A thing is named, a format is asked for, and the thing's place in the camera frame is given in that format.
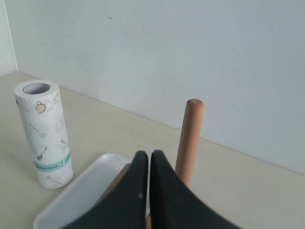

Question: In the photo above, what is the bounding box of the white rectangular plastic tray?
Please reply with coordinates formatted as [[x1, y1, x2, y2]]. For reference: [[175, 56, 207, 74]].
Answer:
[[33, 153, 132, 229]]

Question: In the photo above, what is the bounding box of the printed white paper towel roll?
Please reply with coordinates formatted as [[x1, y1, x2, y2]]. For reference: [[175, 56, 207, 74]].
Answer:
[[14, 80, 74, 189]]

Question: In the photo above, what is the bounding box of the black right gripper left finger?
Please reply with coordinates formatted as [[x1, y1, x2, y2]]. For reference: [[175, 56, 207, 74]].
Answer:
[[64, 151, 148, 229]]

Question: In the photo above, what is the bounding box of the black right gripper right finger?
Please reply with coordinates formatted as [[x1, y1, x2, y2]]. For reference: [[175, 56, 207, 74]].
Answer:
[[150, 150, 239, 229]]

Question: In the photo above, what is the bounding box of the wooden paper towel holder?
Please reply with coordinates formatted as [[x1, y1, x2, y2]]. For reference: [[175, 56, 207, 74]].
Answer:
[[175, 99, 204, 187]]

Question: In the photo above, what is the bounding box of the brown cardboard tube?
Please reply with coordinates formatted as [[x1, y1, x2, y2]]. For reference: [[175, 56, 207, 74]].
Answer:
[[94, 163, 152, 229]]

